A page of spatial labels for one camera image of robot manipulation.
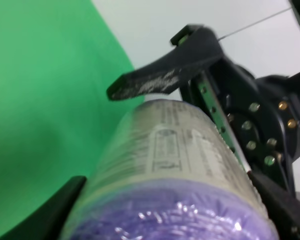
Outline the purple white bag roll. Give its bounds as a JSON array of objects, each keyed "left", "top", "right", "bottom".
[{"left": 60, "top": 99, "right": 279, "bottom": 240}]

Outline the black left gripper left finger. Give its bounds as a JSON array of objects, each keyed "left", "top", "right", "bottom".
[{"left": 0, "top": 176, "right": 87, "bottom": 240}]

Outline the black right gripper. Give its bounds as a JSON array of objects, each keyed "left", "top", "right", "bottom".
[{"left": 181, "top": 59, "right": 300, "bottom": 193}]

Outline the green table cloth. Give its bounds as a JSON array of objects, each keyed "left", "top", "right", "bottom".
[{"left": 0, "top": 0, "right": 142, "bottom": 236}]

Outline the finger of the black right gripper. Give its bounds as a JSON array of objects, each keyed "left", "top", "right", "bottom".
[{"left": 106, "top": 24, "right": 224, "bottom": 101}]

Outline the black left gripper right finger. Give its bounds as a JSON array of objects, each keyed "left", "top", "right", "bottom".
[{"left": 247, "top": 171, "right": 300, "bottom": 240}]

